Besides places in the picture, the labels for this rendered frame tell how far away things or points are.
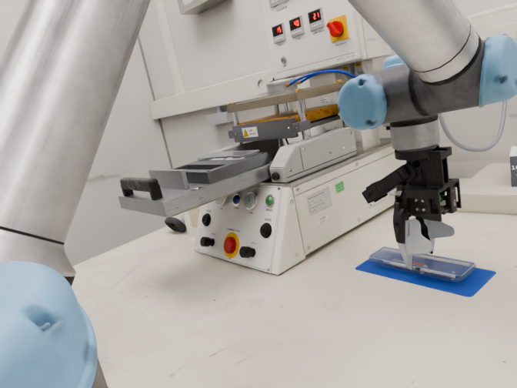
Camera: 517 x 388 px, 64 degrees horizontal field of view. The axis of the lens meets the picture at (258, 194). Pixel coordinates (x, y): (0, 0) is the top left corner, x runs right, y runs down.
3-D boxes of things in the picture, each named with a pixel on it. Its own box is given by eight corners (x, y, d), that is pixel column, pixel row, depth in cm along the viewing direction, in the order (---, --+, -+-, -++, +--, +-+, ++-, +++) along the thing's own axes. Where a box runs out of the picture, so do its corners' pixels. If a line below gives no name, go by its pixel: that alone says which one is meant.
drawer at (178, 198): (225, 175, 110) (219, 147, 108) (281, 177, 93) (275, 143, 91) (121, 212, 92) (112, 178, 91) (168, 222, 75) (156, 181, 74)
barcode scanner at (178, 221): (211, 212, 148) (207, 192, 146) (226, 214, 142) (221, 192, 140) (165, 233, 134) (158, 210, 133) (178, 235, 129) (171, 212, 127)
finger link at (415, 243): (426, 277, 68) (429, 221, 67) (395, 269, 72) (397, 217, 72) (436, 274, 70) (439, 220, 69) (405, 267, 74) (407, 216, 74)
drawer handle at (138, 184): (131, 193, 90) (127, 176, 89) (163, 197, 78) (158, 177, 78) (123, 196, 89) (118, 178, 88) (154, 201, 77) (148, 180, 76)
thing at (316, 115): (285, 125, 122) (279, 93, 120) (345, 118, 105) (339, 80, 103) (241, 138, 112) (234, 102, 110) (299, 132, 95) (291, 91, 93)
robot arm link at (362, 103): (395, 62, 51) (437, 54, 58) (326, 84, 59) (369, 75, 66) (408, 125, 52) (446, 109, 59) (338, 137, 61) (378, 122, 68)
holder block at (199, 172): (219, 163, 107) (217, 154, 107) (269, 162, 92) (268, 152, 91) (164, 182, 97) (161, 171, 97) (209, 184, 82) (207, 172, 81)
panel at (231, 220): (197, 251, 110) (207, 182, 111) (271, 273, 87) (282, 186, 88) (191, 251, 109) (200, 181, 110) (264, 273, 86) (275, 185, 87)
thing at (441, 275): (368, 266, 82) (367, 256, 81) (385, 255, 85) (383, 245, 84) (462, 289, 67) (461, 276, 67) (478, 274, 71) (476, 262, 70)
